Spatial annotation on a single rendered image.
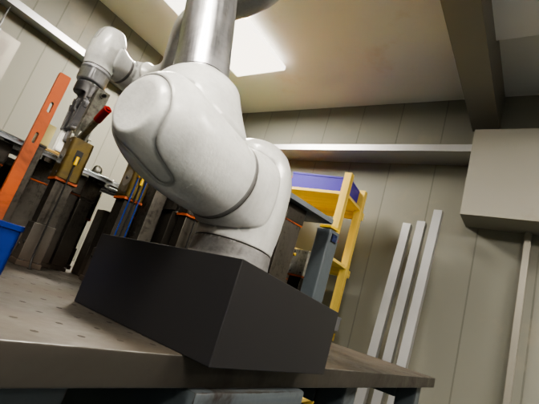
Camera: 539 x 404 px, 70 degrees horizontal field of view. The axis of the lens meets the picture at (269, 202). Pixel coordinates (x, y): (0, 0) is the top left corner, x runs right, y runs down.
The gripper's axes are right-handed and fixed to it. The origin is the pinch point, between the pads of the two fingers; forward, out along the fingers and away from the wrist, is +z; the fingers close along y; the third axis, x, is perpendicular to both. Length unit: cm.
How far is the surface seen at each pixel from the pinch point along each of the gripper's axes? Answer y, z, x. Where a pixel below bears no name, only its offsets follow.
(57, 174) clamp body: -19.5, 12.5, 2.5
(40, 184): -1.5, 14.6, 0.8
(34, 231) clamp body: -19.3, 27.7, 1.5
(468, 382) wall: -43, 37, -281
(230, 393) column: -87, 41, -12
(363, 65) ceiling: 56, -192, -203
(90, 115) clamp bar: -16.1, -6.7, 0.4
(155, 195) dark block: -24.6, 7.6, -22.4
